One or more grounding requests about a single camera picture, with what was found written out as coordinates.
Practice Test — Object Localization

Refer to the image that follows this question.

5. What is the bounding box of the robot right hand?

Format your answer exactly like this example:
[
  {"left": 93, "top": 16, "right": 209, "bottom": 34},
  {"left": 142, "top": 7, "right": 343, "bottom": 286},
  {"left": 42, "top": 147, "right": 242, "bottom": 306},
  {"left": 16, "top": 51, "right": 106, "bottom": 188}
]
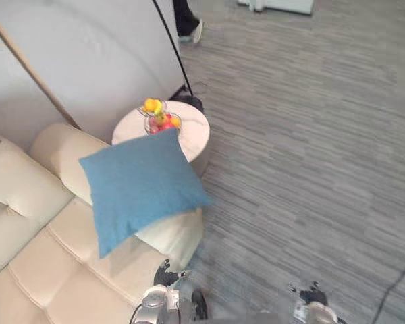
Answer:
[{"left": 288, "top": 280, "right": 329, "bottom": 305}]

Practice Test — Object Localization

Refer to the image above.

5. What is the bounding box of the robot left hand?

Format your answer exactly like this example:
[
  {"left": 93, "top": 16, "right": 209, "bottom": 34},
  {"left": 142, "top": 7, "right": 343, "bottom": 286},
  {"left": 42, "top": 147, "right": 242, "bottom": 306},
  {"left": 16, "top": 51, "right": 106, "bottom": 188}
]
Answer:
[{"left": 153, "top": 259, "right": 190, "bottom": 288}]

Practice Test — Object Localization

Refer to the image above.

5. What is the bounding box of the blue square cushion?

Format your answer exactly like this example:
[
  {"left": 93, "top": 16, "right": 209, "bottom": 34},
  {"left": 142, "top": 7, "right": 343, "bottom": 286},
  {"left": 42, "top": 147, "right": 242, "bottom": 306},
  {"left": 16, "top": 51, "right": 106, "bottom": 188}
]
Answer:
[{"left": 78, "top": 127, "right": 213, "bottom": 260}]

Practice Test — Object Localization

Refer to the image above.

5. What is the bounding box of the beige tufted sofa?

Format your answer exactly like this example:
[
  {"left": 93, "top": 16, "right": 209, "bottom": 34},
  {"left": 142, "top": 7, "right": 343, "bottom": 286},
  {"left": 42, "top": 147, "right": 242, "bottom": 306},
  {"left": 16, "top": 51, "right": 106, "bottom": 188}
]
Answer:
[{"left": 0, "top": 121, "right": 204, "bottom": 324}]

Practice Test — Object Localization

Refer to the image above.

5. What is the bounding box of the round beige side table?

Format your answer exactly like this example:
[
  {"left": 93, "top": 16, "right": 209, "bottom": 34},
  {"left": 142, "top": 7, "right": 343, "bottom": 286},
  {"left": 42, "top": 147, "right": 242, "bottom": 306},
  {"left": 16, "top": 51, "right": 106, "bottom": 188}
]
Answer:
[{"left": 111, "top": 100, "right": 211, "bottom": 180}]

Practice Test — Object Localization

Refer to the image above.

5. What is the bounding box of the red fruit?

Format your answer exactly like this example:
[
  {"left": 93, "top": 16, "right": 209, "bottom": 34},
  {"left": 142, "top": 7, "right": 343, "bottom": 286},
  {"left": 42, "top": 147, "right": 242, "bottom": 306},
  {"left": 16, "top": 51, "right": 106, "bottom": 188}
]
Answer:
[{"left": 151, "top": 113, "right": 176, "bottom": 133}]

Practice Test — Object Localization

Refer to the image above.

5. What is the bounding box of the yellow fruit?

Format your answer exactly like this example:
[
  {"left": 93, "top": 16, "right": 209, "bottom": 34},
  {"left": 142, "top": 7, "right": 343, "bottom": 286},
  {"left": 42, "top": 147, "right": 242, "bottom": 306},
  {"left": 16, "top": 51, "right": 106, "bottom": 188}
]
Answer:
[{"left": 144, "top": 97, "right": 163, "bottom": 114}]

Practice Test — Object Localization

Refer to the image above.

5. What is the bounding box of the black arc floor lamp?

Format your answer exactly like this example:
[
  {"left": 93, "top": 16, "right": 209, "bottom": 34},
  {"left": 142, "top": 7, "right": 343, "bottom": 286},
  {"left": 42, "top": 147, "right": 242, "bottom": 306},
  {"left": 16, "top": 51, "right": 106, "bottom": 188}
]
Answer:
[{"left": 151, "top": 0, "right": 205, "bottom": 114}]

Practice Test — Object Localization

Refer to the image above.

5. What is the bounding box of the white partition panel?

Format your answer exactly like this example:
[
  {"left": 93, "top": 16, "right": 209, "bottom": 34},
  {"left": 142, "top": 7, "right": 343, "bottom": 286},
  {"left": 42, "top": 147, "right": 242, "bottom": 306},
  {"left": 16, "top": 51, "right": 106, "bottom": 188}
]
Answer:
[{"left": 0, "top": 0, "right": 187, "bottom": 153}]

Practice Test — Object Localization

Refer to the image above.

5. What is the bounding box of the person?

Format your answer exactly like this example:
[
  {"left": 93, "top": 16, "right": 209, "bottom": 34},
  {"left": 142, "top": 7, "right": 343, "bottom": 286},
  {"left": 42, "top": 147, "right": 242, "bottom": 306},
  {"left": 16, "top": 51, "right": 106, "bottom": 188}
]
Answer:
[{"left": 172, "top": 0, "right": 205, "bottom": 45}]

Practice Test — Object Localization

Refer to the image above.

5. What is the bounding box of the wooden pole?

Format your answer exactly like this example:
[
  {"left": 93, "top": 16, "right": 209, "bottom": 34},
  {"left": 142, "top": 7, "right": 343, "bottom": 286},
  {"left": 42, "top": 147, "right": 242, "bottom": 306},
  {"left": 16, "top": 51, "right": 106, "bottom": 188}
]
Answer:
[{"left": 0, "top": 9, "right": 84, "bottom": 131}]

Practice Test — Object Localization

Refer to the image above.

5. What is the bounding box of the white furniture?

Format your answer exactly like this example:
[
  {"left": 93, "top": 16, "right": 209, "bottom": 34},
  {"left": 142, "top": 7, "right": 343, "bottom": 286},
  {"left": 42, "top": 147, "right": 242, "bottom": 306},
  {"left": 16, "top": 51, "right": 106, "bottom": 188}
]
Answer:
[{"left": 238, "top": 0, "right": 315, "bottom": 16}]

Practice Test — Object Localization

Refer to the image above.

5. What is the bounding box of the black floor cable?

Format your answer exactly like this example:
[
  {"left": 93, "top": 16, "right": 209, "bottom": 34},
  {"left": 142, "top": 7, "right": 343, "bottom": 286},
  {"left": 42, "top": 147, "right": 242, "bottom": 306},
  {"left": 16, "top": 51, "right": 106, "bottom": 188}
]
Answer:
[{"left": 371, "top": 248, "right": 405, "bottom": 324}]

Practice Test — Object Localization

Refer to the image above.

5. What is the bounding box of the wire tiered fruit stand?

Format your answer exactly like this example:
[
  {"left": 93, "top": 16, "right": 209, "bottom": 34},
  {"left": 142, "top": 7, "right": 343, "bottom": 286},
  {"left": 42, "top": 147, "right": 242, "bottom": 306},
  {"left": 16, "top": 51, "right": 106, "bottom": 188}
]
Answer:
[{"left": 137, "top": 97, "right": 182, "bottom": 136}]

